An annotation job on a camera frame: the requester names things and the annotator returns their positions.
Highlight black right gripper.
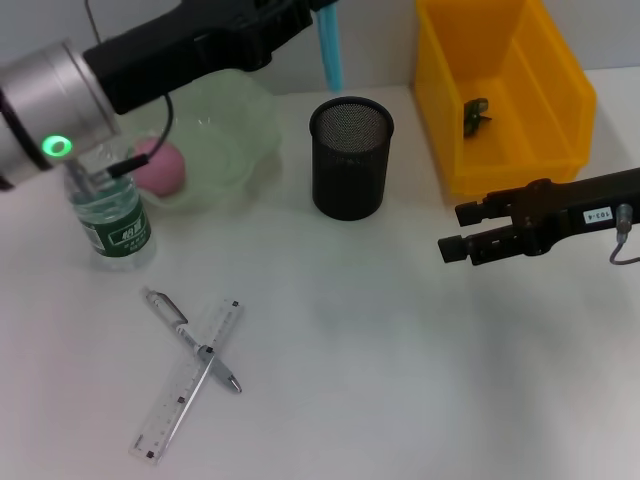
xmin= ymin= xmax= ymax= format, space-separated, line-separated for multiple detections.
xmin=437 ymin=168 xmax=640 ymax=266

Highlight silver ballpoint pen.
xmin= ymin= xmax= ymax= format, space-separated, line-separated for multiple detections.
xmin=141 ymin=285 xmax=244 ymax=394

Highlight clear water bottle green label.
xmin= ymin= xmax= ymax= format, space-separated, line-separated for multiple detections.
xmin=63 ymin=139 xmax=158 ymax=274

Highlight yellow plastic bin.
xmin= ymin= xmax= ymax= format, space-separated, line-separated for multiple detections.
xmin=413 ymin=0 xmax=598 ymax=197

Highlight black mesh pen holder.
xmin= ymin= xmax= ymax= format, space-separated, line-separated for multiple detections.
xmin=308 ymin=95 xmax=395 ymax=222

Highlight green glass fruit plate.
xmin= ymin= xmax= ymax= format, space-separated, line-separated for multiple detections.
xmin=114 ymin=67 xmax=282 ymax=212

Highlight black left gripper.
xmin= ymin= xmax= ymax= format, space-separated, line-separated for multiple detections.
xmin=82 ymin=0 xmax=340 ymax=116

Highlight blue scissors with sheath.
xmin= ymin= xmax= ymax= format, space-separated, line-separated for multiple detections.
xmin=315 ymin=3 xmax=345 ymax=93

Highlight pink peach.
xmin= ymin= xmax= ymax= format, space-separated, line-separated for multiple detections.
xmin=132 ymin=138 xmax=188 ymax=198

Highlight gripper cable with connector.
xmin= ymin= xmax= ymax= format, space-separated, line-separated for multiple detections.
xmin=608 ymin=203 xmax=640 ymax=266
xmin=67 ymin=92 xmax=175 ymax=194

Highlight left gripper cable with connector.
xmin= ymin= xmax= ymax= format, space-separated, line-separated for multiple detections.
xmin=67 ymin=92 xmax=175 ymax=194

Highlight right gripper cable with connector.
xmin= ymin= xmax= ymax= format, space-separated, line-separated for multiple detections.
xmin=608 ymin=203 xmax=640 ymax=266

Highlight green plastic wrapper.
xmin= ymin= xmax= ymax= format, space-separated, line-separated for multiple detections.
xmin=461 ymin=96 xmax=494 ymax=139

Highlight transparent plastic ruler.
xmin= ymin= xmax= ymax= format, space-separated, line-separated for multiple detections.
xmin=128 ymin=298 xmax=245 ymax=459

